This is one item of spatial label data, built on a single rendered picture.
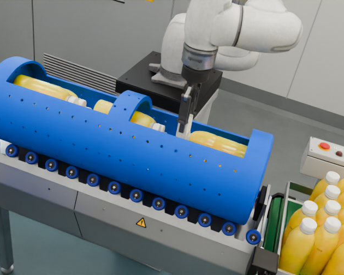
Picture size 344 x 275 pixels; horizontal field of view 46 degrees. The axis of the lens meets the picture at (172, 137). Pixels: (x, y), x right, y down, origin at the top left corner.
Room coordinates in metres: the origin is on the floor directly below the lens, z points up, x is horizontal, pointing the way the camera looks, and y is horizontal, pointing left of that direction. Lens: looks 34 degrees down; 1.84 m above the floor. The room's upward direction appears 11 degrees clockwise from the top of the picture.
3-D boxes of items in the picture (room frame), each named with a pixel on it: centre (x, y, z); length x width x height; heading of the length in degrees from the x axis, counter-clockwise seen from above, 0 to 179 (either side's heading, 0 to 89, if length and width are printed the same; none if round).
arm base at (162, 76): (1.60, 0.05, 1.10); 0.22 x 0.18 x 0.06; 79
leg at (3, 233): (1.26, 0.70, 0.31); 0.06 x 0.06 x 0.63; 77
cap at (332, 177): (1.04, -0.52, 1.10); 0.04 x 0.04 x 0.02
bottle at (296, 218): (0.88, -0.42, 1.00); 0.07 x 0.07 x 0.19
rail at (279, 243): (0.94, -0.39, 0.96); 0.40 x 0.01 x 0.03; 167
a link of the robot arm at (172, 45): (1.59, 0.02, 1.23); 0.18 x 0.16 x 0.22; 94
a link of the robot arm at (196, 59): (1.01, -0.03, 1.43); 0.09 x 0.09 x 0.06
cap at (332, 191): (0.97, -0.50, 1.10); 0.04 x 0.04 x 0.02
